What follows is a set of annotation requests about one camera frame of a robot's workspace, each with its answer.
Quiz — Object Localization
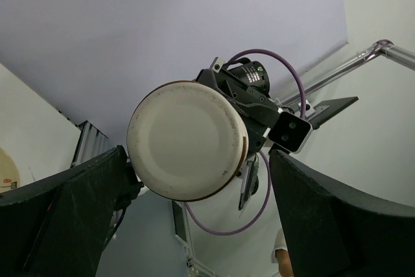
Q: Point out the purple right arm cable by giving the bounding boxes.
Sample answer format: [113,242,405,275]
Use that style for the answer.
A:
[184,49,309,235]

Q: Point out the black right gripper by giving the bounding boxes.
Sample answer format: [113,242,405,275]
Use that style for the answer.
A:
[195,68,279,211]

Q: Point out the cream floral plate right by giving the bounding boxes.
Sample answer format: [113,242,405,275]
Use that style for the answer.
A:
[0,148,21,193]

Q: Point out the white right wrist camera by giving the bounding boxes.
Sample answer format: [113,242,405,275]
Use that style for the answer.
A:
[267,112,313,154]

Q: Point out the person in white shirt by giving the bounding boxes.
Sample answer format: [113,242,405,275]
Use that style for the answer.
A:
[271,228,294,277]

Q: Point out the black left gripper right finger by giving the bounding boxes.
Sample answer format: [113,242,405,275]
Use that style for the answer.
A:
[269,151,414,276]

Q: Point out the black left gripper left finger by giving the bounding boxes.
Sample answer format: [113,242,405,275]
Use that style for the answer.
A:
[1,146,126,276]

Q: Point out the brown white ceramic cup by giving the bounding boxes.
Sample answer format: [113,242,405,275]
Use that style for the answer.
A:
[126,80,249,202]

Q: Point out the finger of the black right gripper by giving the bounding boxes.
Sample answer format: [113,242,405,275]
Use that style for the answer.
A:
[112,161,145,222]

